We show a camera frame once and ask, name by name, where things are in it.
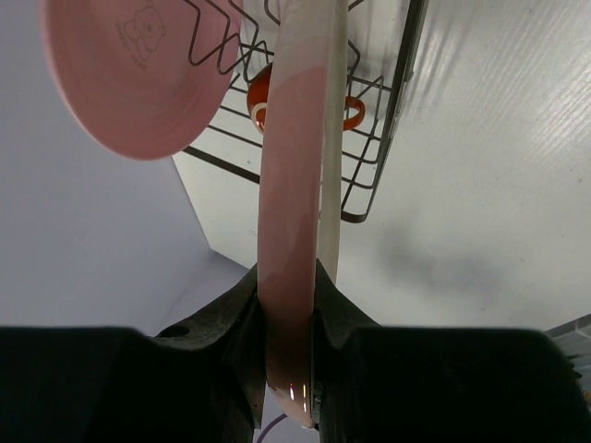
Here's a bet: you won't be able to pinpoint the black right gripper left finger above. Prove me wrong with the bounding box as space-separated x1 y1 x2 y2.
1 270 265 442

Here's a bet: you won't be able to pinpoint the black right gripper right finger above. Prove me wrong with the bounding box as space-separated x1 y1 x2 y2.
313 267 589 442

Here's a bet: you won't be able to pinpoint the cream and pink floral plate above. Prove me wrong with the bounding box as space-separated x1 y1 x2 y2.
257 1 348 428

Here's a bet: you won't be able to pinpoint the orange and black teacup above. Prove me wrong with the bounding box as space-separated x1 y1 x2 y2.
246 63 366 134

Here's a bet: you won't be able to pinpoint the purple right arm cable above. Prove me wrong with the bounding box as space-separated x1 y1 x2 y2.
256 413 290 443

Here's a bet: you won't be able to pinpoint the black wire dish rack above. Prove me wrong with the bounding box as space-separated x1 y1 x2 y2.
174 1 428 223

